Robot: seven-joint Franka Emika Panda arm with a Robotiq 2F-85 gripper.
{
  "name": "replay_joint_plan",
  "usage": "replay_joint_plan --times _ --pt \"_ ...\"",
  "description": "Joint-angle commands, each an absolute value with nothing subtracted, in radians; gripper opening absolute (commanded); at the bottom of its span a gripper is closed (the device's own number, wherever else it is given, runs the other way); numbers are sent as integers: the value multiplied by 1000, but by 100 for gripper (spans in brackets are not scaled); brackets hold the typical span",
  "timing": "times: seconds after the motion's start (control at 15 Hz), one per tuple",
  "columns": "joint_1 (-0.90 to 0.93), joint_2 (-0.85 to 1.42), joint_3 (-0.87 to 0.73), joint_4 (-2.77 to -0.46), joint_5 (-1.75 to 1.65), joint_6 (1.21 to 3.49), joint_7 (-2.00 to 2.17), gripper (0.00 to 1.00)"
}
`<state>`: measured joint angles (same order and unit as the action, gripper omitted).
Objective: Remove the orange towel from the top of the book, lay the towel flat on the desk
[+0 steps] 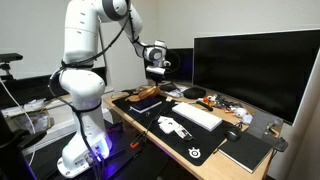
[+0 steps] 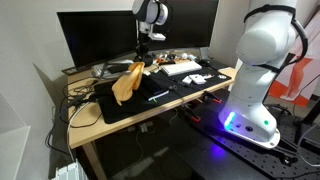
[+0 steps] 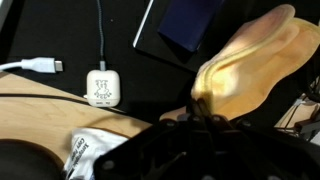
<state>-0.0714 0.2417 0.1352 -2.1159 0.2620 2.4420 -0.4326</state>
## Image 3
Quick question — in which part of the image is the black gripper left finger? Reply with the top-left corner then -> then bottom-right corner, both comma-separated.
94,98 -> 205,180

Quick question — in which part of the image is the small white charger case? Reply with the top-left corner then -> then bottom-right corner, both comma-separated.
85,69 -> 121,108

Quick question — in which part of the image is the black desk mat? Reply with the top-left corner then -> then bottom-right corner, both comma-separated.
0,0 -> 320,128

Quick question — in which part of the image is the thin black cable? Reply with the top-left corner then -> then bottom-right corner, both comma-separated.
0,93 -> 126,114

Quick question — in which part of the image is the black cable bundle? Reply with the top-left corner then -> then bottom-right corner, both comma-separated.
274,59 -> 320,141

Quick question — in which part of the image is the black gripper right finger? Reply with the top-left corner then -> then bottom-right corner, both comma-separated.
186,98 -> 320,180

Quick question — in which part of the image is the orange towel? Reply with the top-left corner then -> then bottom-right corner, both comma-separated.
159,3 -> 320,122

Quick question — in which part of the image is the grey braided cable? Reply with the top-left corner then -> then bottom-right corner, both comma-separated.
95,0 -> 108,72

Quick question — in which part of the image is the white printed plastic bag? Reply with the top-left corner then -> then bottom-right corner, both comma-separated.
63,128 -> 129,180

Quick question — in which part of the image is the white usb plug cable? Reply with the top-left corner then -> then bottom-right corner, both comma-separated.
0,57 -> 64,74

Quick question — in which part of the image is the black round case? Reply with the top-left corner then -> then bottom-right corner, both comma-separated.
0,139 -> 66,180

